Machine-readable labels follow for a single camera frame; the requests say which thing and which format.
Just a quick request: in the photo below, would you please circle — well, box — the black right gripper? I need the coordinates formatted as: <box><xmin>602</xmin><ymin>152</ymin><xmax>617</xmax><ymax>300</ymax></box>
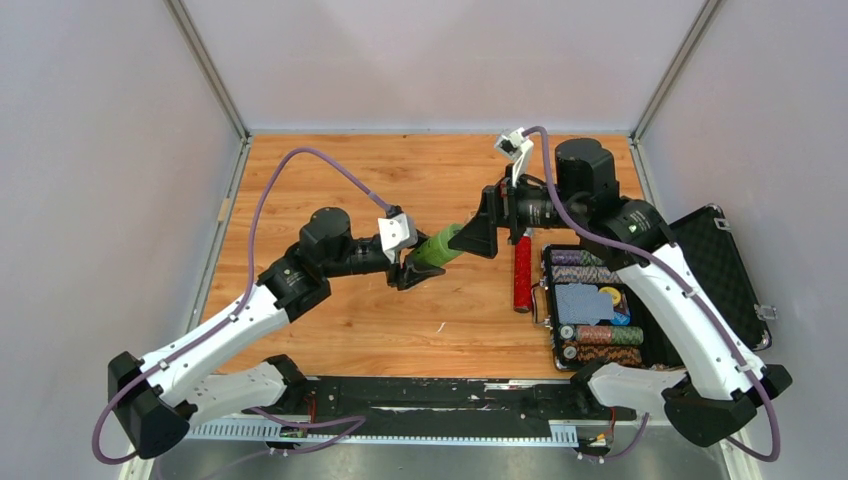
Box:
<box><xmin>448</xmin><ymin>163</ymin><xmax>584</xmax><ymax>257</ymax></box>

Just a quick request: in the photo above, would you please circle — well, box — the green pill bottle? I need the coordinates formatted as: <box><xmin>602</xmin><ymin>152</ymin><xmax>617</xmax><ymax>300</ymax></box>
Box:
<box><xmin>407</xmin><ymin>223</ymin><xmax>463</xmax><ymax>268</ymax></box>

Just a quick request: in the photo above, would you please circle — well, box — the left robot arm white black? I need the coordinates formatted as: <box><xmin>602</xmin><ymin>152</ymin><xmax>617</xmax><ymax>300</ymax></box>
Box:
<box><xmin>107</xmin><ymin>207</ymin><xmax>460</xmax><ymax>459</ymax></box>

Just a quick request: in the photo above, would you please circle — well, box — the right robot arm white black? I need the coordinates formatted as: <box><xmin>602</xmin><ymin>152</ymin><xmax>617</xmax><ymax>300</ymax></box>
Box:
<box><xmin>449</xmin><ymin>129</ymin><xmax>792</xmax><ymax>447</ymax></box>

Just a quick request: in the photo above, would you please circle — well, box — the red glitter tube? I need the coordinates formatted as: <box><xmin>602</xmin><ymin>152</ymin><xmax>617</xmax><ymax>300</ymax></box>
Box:
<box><xmin>513</xmin><ymin>229</ymin><xmax>533</xmax><ymax>313</ymax></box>

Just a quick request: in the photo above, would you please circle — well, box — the green purple chip row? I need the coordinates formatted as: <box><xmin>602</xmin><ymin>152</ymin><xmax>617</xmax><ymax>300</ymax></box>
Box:
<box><xmin>550</xmin><ymin>249</ymin><xmax>622</xmax><ymax>284</ymax></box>

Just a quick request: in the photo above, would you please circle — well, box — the blue playing card deck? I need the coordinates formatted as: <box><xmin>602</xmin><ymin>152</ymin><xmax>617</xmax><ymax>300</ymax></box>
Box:
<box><xmin>554</xmin><ymin>283</ymin><xmax>615</xmax><ymax>325</ymax></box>

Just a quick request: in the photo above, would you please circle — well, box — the black poker chip case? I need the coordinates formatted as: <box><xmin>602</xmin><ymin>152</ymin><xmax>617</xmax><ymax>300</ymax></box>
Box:
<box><xmin>541</xmin><ymin>204</ymin><xmax>773</xmax><ymax>371</ymax></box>

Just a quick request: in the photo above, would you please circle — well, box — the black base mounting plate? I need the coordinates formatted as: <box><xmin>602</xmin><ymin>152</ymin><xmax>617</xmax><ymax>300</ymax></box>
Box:
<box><xmin>264</xmin><ymin>376</ymin><xmax>637</xmax><ymax>438</ymax></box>

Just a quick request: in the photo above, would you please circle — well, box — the orange black chip row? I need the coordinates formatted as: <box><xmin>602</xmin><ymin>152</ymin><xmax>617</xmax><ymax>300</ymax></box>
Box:
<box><xmin>558</xmin><ymin>324</ymin><xmax>644</xmax><ymax>367</ymax></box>

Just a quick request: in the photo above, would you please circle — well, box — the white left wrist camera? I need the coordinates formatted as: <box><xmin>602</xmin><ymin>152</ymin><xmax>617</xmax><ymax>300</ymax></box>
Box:
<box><xmin>377</xmin><ymin>213</ymin><xmax>418</xmax><ymax>264</ymax></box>

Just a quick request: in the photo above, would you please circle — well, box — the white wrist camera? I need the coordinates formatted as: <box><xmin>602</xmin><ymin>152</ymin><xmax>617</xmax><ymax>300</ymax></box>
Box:
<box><xmin>377</xmin><ymin>213</ymin><xmax>418</xmax><ymax>264</ymax></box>
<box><xmin>494</xmin><ymin>128</ymin><xmax>534</xmax><ymax>188</ymax></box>

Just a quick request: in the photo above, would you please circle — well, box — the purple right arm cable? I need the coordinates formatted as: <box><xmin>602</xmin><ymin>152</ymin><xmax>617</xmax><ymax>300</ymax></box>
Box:
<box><xmin>521</xmin><ymin>125</ymin><xmax>782</xmax><ymax>463</ymax></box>

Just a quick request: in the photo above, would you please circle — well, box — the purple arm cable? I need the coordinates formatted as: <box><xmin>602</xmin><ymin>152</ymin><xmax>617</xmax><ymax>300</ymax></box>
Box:
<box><xmin>91</xmin><ymin>146</ymin><xmax>402</xmax><ymax>466</ymax></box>
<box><xmin>521</xmin><ymin>125</ymin><xmax>782</xmax><ymax>463</ymax></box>

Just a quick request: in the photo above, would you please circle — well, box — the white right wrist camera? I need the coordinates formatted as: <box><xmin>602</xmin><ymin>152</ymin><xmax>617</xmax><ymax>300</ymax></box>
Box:
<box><xmin>494</xmin><ymin>128</ymin><xmax>534</xmax><ymax>188</ymax></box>

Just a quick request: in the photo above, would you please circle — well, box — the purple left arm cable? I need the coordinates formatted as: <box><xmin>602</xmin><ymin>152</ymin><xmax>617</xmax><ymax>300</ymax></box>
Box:
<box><xmin>91</xmin><ymin>146</ymin><xmax>402</xmax><ymax>466</ymax></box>

